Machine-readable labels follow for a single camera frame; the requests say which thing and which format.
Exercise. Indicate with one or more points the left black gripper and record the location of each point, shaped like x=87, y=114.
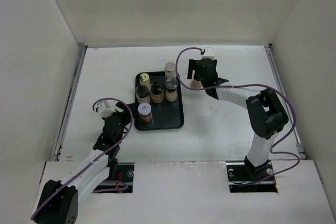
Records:
x=123, y=107

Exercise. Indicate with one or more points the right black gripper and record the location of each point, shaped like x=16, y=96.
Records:
x=193, y=65

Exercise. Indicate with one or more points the red label jar white lid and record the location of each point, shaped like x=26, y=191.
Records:
x=145, y=112

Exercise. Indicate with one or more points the pink cap spice bottle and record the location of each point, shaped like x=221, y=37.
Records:
x=194, y=84

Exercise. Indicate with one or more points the black grinder top bottle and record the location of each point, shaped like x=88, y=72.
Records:
x=142, y=94

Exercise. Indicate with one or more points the blue label silver cap bottle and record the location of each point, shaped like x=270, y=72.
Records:
x=170, y=70

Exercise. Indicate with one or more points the yellow cap spice bottle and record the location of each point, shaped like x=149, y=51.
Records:
x=144, y=80

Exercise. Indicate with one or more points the black cap small pepper bottle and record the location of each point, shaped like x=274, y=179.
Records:
x=157, y=94

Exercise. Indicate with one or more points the grey grinder top bottle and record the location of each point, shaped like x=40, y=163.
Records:
x=171, y=89

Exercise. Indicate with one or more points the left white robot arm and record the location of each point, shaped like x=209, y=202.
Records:
x=60, y=200

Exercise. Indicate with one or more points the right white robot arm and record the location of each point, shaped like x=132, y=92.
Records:
x=266, y=114

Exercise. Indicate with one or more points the black rectangular tray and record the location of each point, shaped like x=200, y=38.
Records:
x=166, y=115

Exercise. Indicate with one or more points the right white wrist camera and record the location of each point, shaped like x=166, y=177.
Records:
x=208, y=53

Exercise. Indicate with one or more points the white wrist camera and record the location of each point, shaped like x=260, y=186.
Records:
x=208, y=53
x=103, y=108

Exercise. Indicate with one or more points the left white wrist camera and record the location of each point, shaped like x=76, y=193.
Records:
x=103, y=108

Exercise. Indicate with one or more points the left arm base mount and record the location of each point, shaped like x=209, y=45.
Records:
x=120, y=179

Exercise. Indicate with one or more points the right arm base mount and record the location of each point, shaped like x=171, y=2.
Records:
x=242, y=179

